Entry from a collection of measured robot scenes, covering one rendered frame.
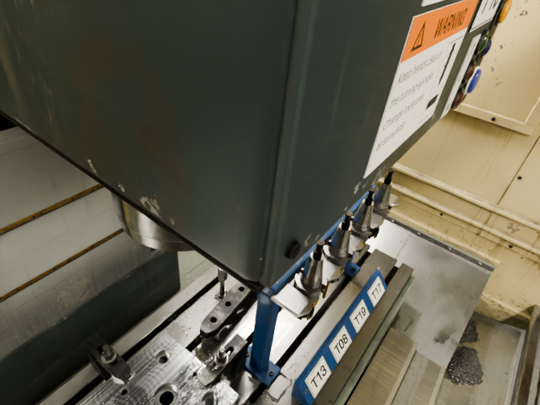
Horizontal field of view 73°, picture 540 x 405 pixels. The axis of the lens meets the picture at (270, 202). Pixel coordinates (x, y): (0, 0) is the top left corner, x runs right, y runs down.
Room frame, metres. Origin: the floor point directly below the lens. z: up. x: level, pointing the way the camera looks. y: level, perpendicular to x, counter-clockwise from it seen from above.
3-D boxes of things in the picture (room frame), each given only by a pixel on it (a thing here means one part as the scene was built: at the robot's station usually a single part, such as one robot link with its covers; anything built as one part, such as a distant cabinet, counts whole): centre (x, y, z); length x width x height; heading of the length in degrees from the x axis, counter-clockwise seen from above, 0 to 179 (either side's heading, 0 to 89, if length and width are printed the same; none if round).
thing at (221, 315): (0.61, 0.06, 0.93); 0.26 x 0.05 x 0.06; 152
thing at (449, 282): (0.89, -0.26, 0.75); 0.89 x 0.70 x 0.26; 57
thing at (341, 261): (0.57, -0.16, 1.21); 0.06 x 0.06 x 0.03
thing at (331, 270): (0.52, -0.13, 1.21); 0.07 x 0.05 x 0.01; 57
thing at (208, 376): (0.41, 0.06, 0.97); 0.13 x 0.03 x 0.15; 147
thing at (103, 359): (0.39, 0.30, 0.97); 0.13 x 0.03 x 0.15; 57
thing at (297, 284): (0.48, -0.10, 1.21); 0.06 x 0.06 x 0.03
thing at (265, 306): (0.46, -0.02, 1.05); 0.10 x 0.05 x 0.30; 57
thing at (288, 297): (0.43, -0.07, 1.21); 0.07 x 0.05 x 0.01; 57
